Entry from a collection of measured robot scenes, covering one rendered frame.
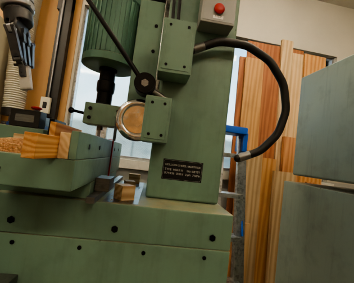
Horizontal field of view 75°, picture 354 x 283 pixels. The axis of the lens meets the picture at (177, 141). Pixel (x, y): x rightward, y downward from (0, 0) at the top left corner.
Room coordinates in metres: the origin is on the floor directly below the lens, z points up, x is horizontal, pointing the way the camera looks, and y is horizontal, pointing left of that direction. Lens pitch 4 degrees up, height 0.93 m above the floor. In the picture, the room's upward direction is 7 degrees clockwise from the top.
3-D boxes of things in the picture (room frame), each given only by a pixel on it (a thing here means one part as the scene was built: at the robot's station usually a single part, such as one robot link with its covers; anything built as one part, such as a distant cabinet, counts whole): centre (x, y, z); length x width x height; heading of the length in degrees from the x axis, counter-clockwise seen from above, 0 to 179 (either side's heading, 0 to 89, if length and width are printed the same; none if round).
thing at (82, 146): (0.74, 0.22, 0.93); 0.60 x 0.02 x 0.06; 5
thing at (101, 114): (0.78, 0.24, 1.03); 0.14 x 0.07 x 0.09; 95
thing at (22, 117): (0.71, 0.45, 0.99); 0.13 x 0.11 x 0.06; 5
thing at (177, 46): (0.65, 0.03, 1.23); 0.09 x 0.08 x 0.15; 95
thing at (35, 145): (0.66, 0.25, 0.92); 0.62 x 0.02 x 0.04; 5
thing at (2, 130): (0.72, 0.45, 0.91); 0.15 x 0.14 x 0.09; 5
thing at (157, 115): (0.64, 0.06, 1.02); 0.09 x 0.07 x 0.12; 5
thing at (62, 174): (0.72, 0.37, 0.87); 0.61 x 0.30 x 0.06; 5
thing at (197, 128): (0.81, -0.03, 1.16); 0.22 x 0.22 x 0.72; 5
